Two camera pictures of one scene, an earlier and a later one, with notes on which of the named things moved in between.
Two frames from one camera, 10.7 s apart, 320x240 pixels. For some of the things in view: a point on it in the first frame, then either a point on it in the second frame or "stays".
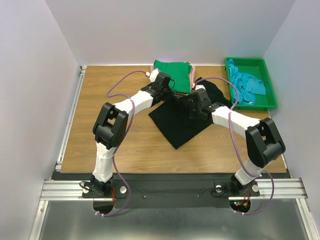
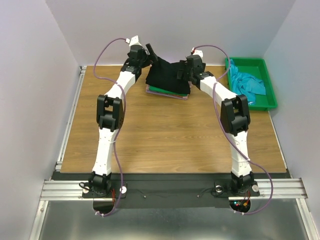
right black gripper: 191,110 to 182,69
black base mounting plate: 169,190 stays
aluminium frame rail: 61,189 stays
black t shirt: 172,117 to 164,75
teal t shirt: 248,86 stays
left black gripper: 169,95 to 153,56
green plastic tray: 256,68 stays
